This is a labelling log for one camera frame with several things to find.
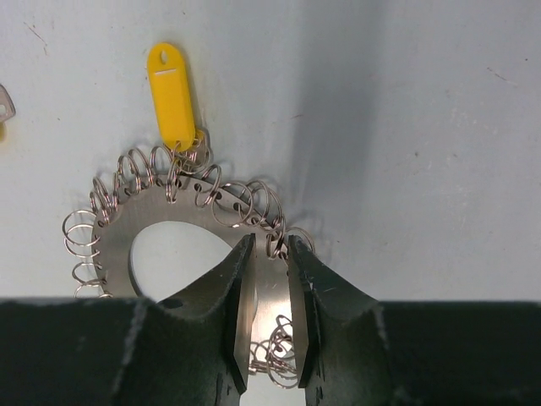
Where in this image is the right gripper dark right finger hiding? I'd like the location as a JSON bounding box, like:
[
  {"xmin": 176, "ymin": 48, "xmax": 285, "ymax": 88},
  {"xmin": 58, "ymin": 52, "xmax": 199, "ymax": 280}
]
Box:
[{"xmin": 287, "ymin": 236, "xmax": 391, "ymax": 405}]

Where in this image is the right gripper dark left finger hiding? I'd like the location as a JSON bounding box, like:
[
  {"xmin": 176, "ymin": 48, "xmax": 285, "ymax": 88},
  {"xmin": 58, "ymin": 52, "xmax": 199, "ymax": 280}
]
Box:
[{"xmin": 112, "ymin": 234, "xmax": 256, "ymax": 405}]

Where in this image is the steel disc with key rings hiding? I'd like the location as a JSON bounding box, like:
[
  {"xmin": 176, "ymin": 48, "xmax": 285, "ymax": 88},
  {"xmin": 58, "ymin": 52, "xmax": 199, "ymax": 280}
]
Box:
[{"xmin": 62, "ymin": 145, "xmax": 312, "ymax": 389}]

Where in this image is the silver key with yellow tag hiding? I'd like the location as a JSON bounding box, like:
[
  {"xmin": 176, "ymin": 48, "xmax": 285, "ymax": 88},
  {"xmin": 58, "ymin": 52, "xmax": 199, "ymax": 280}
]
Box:
[{"xmin": 0, "ymin": 85, "xmax": 16, "ymax": 140}]

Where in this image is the yellow key tag on disc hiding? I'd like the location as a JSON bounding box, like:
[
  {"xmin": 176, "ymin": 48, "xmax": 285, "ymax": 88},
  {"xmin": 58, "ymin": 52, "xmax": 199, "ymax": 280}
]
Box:
[{"xmin": 146, "ymin": 42, "xmax": 205, "ymax": 154}]

